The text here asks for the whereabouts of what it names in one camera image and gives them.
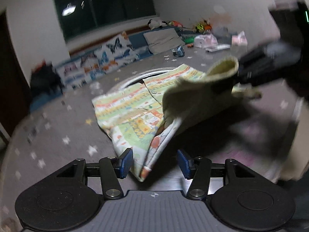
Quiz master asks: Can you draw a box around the yellow orange toy pile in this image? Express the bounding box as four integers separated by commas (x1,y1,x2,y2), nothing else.
194,19,213,34

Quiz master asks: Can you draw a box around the pink tissue pack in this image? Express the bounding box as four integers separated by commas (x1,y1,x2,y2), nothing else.
232,31,248,46

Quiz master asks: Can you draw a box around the round black induction cooker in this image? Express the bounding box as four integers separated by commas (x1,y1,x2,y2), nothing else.
107,67,175,93

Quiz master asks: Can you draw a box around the dark clothes pile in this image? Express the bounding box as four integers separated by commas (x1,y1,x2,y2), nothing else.
30,60,63,98

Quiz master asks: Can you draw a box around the green toy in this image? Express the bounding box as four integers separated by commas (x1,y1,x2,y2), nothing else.
182,37,195,44

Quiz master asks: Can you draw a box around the white remote device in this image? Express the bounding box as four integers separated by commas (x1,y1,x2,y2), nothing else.
205,44,231,52

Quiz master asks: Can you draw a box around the grey cushion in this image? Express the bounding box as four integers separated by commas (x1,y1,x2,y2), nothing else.
143,28,185,55

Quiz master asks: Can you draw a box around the colourful patterned children's garment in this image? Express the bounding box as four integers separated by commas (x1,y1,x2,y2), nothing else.
92,57,262,181

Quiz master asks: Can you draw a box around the dark green framed window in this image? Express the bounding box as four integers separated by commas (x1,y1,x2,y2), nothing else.
54,0,156,41

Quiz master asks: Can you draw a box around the black pen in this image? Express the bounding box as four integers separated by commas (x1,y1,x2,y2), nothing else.
27,123,40,144

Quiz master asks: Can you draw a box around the butterfly pattern pillow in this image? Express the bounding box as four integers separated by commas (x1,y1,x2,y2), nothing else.
55,32,139,91

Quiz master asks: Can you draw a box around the white pink tissue box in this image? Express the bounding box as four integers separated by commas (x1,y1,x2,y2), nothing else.
194,34,218,49

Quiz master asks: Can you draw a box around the grey star pattern tablecloth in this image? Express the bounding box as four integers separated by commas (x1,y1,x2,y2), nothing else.
1,47,302,231

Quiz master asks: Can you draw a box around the clear plastic storage box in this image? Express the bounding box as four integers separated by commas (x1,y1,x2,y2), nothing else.
212,27,238,39

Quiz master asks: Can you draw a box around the blue bench seat cushion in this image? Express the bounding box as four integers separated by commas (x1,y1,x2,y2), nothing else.
29,26,184,112

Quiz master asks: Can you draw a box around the black white plush toy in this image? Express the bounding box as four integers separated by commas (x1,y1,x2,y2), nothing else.
147,19,173,30

